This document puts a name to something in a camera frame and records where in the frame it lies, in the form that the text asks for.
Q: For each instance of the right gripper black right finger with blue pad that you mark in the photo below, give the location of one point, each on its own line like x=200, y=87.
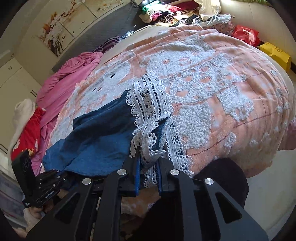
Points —
x=204, y=210

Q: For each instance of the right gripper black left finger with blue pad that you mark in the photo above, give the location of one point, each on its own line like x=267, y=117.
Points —
x=92, y=210

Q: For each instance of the blue denim pants lace hem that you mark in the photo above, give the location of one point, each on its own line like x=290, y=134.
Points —
x=139, y=122

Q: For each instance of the left hand red nails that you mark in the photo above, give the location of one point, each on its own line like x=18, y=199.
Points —
x=48, y=206

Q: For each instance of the red floral garment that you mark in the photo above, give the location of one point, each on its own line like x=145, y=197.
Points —
x=30, y=136

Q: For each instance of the pink bed sheet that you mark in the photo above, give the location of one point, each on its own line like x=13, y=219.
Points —
x=54, y=93

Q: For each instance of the cream wardrobe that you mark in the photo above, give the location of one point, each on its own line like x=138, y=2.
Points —
x=16, y=85

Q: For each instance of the pink white bear blanket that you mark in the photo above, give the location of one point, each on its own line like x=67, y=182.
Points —
x=229, y=99

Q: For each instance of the striped purple garment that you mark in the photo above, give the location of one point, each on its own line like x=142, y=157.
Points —
x=107, y=45

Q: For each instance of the tree painting panels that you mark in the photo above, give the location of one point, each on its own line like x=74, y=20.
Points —
x=63, y=21

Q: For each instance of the yellow bag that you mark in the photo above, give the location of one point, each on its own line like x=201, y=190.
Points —
x=281, y=57

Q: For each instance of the red plastic bag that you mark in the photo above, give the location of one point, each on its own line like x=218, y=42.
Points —
x=248, y=35

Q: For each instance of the grey headboard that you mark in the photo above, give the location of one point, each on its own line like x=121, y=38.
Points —
x=116, y=23

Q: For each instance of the pile of folded clothes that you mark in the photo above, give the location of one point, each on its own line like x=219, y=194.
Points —
x=174, y=13

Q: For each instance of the cream curtain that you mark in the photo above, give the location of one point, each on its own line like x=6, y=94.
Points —
x=209, y=8

